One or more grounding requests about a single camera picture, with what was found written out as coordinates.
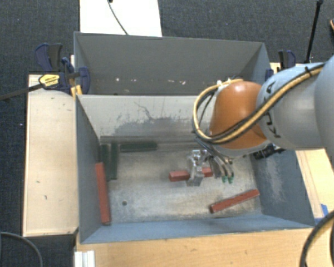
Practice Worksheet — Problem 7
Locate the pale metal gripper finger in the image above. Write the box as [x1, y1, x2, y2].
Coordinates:
[186, 164, 197, 186]
[195, 166, 205, 187]

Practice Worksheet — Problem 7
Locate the red-brown block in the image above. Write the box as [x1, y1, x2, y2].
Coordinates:
[209, 189, 261, 214]
[168, 167, 214, 182]
[95, 161, 112, 226]

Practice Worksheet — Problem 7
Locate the dark green flat block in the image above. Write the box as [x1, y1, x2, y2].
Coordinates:
[99, 144, 111, 179]
[119, 141, 158, 153]

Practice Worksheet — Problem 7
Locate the grey metal bin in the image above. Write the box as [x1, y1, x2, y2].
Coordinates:
[73, 31, 316, 245]

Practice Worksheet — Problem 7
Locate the pale wood flat board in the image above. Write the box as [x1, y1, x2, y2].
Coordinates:
[22, 73, 80, 238]

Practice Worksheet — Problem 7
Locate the black cylinder on white bracket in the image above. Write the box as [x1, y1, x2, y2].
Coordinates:
[253, 145, 279, 161]

